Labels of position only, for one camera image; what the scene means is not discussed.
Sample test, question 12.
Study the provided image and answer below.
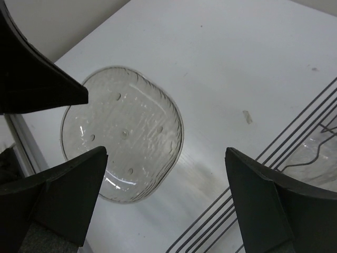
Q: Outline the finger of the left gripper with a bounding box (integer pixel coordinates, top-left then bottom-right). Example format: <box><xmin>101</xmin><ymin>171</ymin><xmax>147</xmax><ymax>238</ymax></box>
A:
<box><xmin>1</xmin><ymin>1</ymin><xmax>88</xmax><ymax>114</ymax></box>

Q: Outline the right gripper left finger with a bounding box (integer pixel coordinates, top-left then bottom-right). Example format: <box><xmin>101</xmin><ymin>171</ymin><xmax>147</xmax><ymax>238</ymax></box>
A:
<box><xmin>1</xmin><ymin>146</ymin><xmax>108</xmax><ymax>252</ymax></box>

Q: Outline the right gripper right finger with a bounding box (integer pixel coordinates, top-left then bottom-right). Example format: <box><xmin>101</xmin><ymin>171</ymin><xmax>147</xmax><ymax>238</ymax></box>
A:
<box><xmin>225</xmin><ymin>148</ymin><xmax>336</xmax><ymax>252</ymax></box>

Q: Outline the clear plate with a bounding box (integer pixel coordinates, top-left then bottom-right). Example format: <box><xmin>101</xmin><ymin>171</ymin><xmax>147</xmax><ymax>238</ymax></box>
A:
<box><xmin>279</xmin><ymin>131</ymin><xmax>337</xmax><ymax>191</ymax></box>
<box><xmin>60</xmin><ymin>66</ymin><xmax>184</xmax><ymax>204</ymax></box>

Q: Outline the front aluminium rail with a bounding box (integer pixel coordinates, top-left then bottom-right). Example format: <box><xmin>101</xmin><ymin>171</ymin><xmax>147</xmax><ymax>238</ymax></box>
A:
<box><xmin>1</xmin><ymin>114</ymin><xmax>39</xmax><ymax>177</ymax></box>

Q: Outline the wire dish rack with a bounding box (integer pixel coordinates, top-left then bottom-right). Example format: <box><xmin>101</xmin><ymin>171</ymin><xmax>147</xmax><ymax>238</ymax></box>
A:
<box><xmin>167</xmin><ymin>79</ymin><xmax>336</xmax><ymax>252</ymax></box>

